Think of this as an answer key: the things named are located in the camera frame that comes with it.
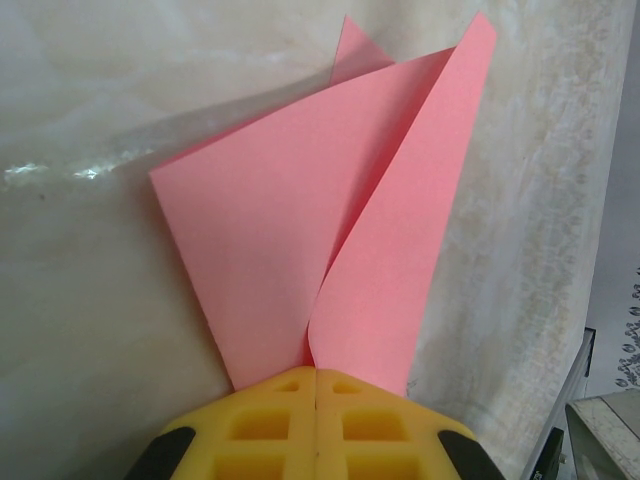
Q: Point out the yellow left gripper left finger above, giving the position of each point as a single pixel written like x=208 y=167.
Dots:
x=200 y=440

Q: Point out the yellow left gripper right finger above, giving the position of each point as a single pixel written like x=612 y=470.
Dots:
x=430 y=440

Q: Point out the pink paper sheet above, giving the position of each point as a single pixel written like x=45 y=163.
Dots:
x=280 y=225

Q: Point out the aluminium mounting rail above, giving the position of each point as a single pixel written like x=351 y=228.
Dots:
x=605 y=440

